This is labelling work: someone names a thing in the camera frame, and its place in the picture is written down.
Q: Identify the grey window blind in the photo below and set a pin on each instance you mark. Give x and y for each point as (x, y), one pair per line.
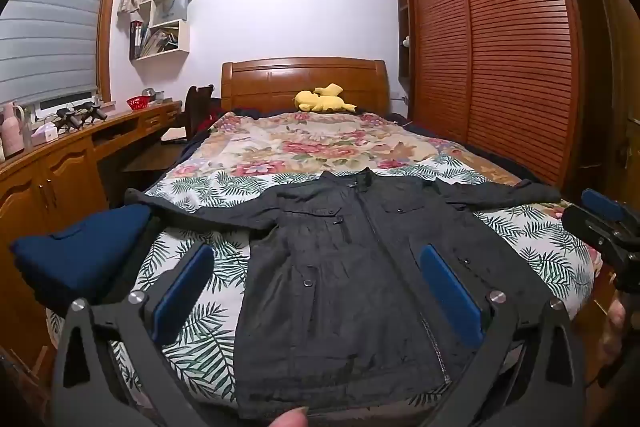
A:
(50, 22)

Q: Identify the black device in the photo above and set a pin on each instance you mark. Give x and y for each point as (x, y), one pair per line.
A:
(67, 119)
(94, 113)

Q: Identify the wooden louvred wardrobe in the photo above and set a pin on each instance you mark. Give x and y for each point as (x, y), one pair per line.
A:
(500, 32)

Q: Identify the wooden panel door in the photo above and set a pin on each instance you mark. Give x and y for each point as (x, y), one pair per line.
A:
(610, 57)

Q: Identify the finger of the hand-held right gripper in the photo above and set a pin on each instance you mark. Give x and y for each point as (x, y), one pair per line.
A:
(602, 203)

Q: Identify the wooden window frame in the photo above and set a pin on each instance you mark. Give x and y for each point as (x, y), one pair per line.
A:
(109, 17)

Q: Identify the pink box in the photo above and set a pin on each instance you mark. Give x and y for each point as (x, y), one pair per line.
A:
(46, 134)

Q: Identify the wooden bed headboard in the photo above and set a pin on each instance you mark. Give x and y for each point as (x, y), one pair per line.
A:
(280, 82)

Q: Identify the small white ornament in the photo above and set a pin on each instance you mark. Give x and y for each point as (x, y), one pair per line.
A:
(407, 42)

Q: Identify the person's right hand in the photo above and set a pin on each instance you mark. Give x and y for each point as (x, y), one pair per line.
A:
(616, 327)

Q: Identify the wooden desk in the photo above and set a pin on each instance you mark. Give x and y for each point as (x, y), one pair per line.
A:
(60, 177)

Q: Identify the yellow plush toy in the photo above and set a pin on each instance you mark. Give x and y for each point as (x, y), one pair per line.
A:
(320, 101)

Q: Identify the person's left hand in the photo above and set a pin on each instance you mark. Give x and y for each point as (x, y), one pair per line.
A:
(290, 419)

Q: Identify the white paper bag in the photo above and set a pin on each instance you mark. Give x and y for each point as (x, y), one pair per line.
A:
(170, 11)

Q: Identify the rose floral quilt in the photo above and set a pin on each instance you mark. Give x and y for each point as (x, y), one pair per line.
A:
(310, 147)

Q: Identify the black jacket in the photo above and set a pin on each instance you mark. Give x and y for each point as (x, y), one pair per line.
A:
(350, 282)

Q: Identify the white wall shelf unit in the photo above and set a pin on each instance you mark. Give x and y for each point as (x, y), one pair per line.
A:
(182, 34)

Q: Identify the black binder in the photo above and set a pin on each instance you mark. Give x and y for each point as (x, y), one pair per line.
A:
(135, 39)

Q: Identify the red plaid cloth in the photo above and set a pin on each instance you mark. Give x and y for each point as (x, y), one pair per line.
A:
(211, 114)

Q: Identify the red basket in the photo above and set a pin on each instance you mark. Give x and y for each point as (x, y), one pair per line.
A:
(137, 103)

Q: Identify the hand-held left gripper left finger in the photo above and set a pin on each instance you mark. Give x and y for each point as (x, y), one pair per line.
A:
(182, 294)

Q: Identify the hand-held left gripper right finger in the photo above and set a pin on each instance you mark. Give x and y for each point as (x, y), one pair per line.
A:
(450, 297)

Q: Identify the dark wooden chair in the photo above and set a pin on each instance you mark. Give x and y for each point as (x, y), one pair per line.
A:
(197, 107)

